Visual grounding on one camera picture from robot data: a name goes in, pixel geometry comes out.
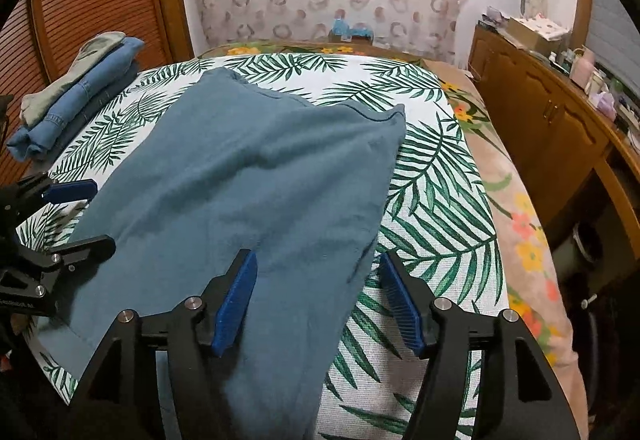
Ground polka dot open box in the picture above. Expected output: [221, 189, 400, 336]
[506, 14, 570, 57]

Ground palm leaf bed sheet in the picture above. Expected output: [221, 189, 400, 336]
[18, 54, 506, 439]

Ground cardboard box with blue items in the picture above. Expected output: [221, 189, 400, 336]
[329, 19, 374, 45]

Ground floral orange blanket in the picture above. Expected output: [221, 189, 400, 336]
[213, 43, 588, 439]

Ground folded blue denim jeans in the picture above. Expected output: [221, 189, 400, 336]
[6, 35, 144, 162]

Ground brown louvered wardrobe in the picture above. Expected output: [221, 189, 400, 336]
[0, 0, 196, 186]

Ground folded grey green pants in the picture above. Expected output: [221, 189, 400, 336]
[20, 31, 126, 128]

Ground teal blue shorts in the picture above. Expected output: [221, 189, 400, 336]
[37, 68, 406, 439]

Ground wooden sideboard cabinet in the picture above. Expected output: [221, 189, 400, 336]
[468, 26, 639, 258]

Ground lilac small plush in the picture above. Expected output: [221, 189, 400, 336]
[589, 92, 617, 122]

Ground grey window roller blind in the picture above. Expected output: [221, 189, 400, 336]
[586, 0, 640, 94]

